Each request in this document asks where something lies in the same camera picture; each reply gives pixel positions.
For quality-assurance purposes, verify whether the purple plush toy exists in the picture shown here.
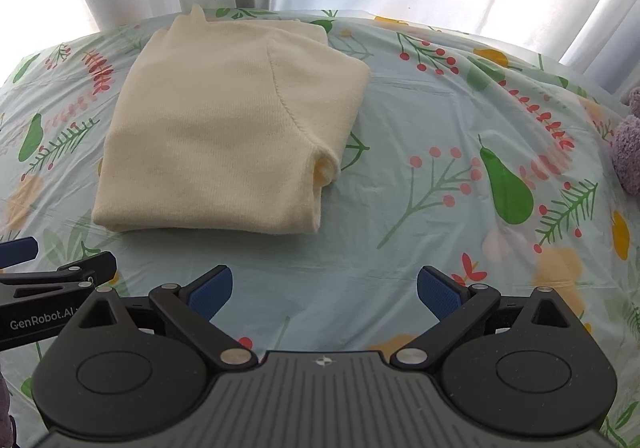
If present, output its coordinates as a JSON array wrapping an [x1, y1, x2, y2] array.
[[611, 84, 640, 201]]

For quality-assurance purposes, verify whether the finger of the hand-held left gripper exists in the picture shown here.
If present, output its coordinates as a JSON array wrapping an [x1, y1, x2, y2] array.
[[0, 251, 117, 301], [0, 237, 40, 273]]

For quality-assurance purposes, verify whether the floral print bed sheet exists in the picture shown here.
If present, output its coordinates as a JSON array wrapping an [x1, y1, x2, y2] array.
[[0, 8, 640, 448]]

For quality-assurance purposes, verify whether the cream knit sweater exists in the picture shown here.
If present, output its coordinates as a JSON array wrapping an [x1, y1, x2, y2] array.
[[91, 4, 372, 235]]

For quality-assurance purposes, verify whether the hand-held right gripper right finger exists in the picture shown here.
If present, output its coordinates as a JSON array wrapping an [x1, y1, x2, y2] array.
[[390, 265, 576, 370]]

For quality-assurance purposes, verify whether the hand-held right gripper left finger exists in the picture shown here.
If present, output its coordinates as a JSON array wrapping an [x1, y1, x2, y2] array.
[[75, 264, 258, 369]]

